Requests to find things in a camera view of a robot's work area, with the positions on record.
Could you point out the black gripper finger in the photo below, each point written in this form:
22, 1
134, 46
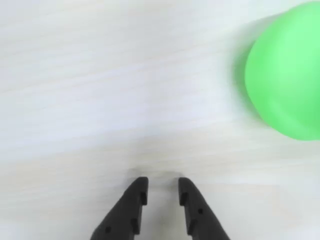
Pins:
200, 215
125, 212

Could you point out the green rubber toy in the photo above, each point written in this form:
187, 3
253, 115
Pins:
285, 72

